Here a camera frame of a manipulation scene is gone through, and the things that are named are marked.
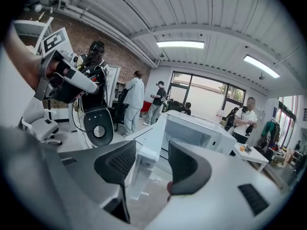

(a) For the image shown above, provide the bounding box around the clothes rack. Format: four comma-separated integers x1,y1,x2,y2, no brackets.
260,118,282,150

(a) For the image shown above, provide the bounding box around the white board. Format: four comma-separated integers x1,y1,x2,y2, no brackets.
106,65,121,108

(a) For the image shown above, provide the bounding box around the white microwave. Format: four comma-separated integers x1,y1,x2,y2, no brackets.
161,110,237,156

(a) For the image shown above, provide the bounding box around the white office chair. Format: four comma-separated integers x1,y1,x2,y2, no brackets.
21,99,63,146

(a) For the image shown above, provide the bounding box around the white table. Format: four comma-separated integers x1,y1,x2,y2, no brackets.
233,142,270,173

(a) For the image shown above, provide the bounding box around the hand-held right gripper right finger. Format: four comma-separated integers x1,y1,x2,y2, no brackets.
143,139,292,230

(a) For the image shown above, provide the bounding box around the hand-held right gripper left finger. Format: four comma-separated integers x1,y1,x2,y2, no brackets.
0,126,144,230

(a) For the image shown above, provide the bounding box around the white microwave door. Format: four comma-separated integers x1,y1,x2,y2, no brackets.
126,113,168,159

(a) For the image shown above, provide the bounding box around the long ceiling light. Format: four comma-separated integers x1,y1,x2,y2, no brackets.
155,40,205,49
243,54,281,79

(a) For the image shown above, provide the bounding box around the black framed window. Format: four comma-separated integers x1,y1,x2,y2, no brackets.
167,70,247,121

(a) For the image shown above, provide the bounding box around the black office chair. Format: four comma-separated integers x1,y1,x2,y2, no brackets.
114,88,130,132

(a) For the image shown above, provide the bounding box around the person's left hand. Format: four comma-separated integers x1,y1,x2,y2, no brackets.
45,58,72,79

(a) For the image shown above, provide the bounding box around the white shelf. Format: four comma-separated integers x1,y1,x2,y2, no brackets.
13,16,54,55

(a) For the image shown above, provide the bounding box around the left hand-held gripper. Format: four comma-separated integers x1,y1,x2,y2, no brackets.
34,27,100,104

